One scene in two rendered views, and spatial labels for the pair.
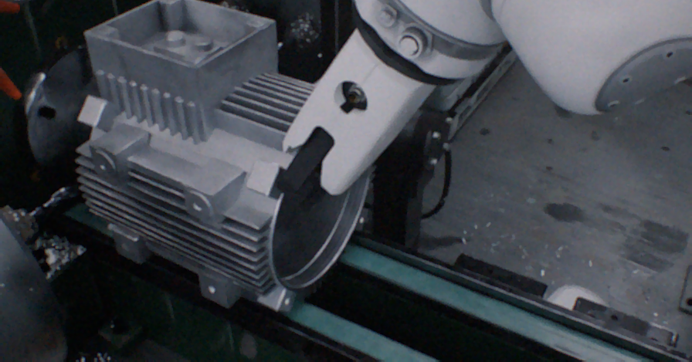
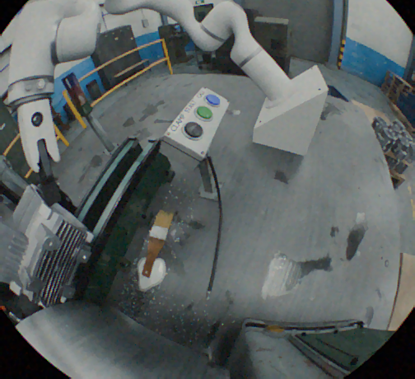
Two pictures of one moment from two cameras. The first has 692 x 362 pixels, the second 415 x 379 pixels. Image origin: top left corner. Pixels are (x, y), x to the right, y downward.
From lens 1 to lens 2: 0.26 m
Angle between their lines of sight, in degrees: 63
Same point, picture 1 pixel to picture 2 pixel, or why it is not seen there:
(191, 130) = (23, 242)
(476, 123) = not seen: hidden behind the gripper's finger
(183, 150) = (30, 250)
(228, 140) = (30, 228)
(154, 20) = not seen: outside the picture
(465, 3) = (46, 61)
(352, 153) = (51, 135)
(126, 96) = (10, 269)
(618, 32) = (93, 21)
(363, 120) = (45, 120)
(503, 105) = not seen: hidden behind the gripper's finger
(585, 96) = (95, 39)
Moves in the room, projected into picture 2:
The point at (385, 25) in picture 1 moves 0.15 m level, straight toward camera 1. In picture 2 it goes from (30, 89) to (118, 28)
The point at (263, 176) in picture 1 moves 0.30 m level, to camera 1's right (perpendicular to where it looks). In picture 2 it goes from (44, 209) to (90, 113)
